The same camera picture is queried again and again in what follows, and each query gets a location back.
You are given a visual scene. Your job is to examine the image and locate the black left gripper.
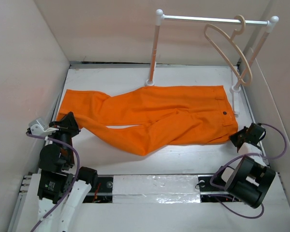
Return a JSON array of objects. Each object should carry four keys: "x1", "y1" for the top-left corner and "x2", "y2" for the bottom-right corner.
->
[{"x1": 45, "y1": 111, "x2": 82, "y2": 166}]

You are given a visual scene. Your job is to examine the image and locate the orange trousers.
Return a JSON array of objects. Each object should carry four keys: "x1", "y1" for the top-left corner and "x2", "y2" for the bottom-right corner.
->
[{"x1": 57, "y1": 86, "x2": 238, "y2": 156}]

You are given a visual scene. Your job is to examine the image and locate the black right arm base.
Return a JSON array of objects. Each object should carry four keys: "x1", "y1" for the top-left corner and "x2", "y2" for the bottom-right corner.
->
[{"x1": 195, "y1": 174, "x2": 234, "y2": 203}]

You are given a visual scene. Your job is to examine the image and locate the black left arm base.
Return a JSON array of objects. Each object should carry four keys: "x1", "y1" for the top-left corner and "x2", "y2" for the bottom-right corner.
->
[{"x1": 83, "y1": 175, "x2": 114, "y2": 203}]

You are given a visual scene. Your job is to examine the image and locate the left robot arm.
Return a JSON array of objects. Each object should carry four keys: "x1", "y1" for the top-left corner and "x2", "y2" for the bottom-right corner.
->
[{"x1": 26, "y1": 112, "x2": 98, "y2": 232}]

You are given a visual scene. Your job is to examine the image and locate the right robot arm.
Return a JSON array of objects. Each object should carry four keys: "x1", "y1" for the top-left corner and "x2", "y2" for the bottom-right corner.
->
[{"x1": 214, "y1": 123, "x2": 276, "y2": 208}]

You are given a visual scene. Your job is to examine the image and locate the wooden clothes hanger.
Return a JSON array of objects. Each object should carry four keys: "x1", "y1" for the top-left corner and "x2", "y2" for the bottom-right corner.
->
[{"x1": 203, "y1": 14, "x2": 253, "y2": 87}]

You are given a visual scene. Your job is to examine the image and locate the white foam front panel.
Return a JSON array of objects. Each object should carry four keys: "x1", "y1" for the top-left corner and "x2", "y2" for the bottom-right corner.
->
[{"x1": 71, "y1": 177, "x2": 290, "y2": 232}]

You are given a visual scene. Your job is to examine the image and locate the white clothes rack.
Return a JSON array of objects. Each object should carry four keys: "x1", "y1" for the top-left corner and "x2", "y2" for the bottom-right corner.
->
[{"x1": 145, "y1": 9, "x2": 279, "y2": 116}]

